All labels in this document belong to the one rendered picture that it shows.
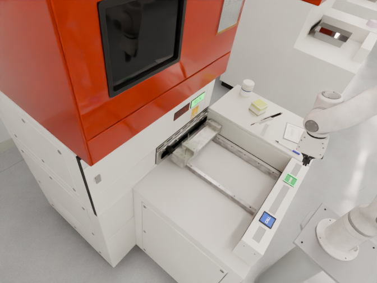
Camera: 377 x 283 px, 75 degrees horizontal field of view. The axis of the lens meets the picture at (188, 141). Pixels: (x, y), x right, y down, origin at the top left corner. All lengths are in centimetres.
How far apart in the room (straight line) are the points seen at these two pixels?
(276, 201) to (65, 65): 96
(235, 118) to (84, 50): 102
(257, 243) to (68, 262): 137
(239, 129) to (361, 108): 68
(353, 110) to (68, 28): 79
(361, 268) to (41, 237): 192
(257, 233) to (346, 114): 54
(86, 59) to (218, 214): 88
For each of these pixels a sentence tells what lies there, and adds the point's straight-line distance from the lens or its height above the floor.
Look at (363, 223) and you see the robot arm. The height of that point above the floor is 108.
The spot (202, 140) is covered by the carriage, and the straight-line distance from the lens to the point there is 138.
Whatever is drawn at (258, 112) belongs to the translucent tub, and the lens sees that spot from 148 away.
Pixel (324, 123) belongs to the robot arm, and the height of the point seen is 139.
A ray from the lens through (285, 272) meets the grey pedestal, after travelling 169.
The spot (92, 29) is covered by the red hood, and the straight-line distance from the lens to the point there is 60.
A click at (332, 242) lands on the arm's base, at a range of 133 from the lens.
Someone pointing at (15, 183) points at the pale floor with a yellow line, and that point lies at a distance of 246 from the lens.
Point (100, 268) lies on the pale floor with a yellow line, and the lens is 197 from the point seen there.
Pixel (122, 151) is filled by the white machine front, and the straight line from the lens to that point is 98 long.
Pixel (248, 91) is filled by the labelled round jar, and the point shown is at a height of 102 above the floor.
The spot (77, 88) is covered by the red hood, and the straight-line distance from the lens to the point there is 63.
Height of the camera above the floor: 188
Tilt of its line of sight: 47 degrees down
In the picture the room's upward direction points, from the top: 11 degrees clockwise
